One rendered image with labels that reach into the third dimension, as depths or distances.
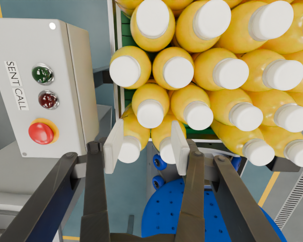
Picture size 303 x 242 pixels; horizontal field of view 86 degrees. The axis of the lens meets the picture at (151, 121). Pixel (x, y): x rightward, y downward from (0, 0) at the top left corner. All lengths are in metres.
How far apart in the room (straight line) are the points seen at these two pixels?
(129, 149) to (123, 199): 1.75
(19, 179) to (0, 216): 0.13
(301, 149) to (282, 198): 2.07
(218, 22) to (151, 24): 0.08
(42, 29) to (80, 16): 1.18
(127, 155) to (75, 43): 0.18
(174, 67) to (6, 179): 0.66
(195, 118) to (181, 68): 0.07
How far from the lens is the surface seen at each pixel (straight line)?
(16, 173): 0.76
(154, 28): 0.22
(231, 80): 0.25
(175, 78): 0.22
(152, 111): 0.23
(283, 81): 0.28
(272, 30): 0.26
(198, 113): 0.24
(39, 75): 0.26
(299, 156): 0.36
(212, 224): 0.41
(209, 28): 0.23
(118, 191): 1.93
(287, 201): 2.48
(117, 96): 0.36
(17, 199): 0.64
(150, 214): 0.40
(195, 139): 0.41
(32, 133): 0.29
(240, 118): 0.27
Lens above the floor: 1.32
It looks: 68 degrees down
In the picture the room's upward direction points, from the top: 179 degrees counter-clockwise
